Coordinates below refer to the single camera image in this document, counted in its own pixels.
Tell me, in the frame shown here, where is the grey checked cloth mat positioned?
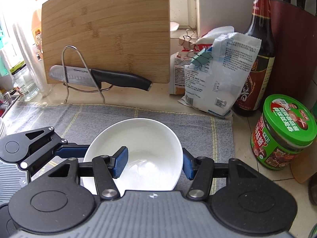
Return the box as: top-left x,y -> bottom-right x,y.
2,102 -> 235,195

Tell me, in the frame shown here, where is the clear plastic wrap roll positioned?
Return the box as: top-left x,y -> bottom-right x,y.
12,24 -> 52,97

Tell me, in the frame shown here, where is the glass jar green lid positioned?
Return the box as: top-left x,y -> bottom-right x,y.
10,61 -> 39,102

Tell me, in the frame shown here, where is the white clipped seasoning bag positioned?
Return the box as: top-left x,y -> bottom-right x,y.
179,32 -> 262,119

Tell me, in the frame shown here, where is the dark soy sauce bottle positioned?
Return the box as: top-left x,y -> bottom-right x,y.
232,0 -> 276,117

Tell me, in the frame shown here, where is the red white salt bag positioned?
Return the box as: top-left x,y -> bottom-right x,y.
169,26 -> 235,95

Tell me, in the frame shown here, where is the green lid sauce jar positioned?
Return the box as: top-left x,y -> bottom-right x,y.
250,94 -> 316,170

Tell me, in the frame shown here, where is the orange oil jug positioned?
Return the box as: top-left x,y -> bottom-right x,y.
31,0 -> 44,59

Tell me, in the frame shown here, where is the bamboo cutting board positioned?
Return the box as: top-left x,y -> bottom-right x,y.
41,0 -> 170,84

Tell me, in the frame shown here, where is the dark red utensil holder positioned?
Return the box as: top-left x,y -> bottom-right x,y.
265,0 -> 316,109

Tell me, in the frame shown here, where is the metal wire knife stand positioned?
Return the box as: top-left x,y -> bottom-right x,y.
61,45 -> 114,104

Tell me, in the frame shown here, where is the steel kitchen knife black handle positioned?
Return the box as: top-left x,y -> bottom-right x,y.
49,65 -> 152,91

